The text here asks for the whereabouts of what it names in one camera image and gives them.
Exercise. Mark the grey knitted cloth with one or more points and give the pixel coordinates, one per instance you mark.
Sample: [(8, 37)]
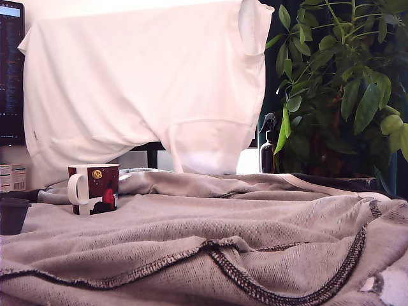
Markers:
[(204, 229)]

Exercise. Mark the white cardboard box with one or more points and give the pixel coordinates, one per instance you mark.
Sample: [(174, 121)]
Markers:
[(11, 178)]

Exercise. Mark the green leafy houseplant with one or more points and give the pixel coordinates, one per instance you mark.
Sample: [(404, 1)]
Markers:
[(350, 95)]

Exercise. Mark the black spray bottle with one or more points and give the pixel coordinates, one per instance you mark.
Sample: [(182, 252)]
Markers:
[(267, 153)]

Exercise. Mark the red picture coffee mug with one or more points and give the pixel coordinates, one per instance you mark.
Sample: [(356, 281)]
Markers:
[(102, 188)]

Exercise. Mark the white draped shirt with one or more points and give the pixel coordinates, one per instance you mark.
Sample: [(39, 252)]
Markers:
[(143, 79)]

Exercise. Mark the black computer monitor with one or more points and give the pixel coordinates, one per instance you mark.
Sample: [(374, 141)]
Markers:
[(11, 79)]

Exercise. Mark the black furniture frame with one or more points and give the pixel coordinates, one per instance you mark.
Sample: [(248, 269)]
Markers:
[(153, 154)]

